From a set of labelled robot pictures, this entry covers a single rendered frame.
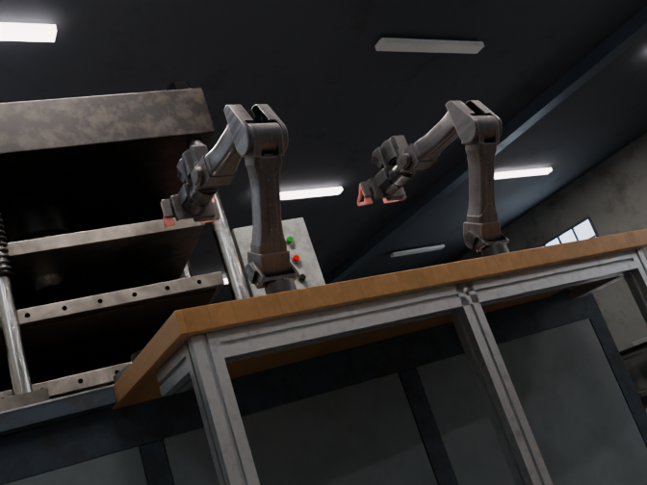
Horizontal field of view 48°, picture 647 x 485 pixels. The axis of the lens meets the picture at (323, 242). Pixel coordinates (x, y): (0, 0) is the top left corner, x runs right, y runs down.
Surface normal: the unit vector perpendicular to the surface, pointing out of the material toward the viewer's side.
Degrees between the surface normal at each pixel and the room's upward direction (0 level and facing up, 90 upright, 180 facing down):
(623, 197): 90
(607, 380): 90
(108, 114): 90
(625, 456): 90
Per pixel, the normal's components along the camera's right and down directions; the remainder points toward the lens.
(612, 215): -0.84, 0.11
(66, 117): 0.33, -0.40
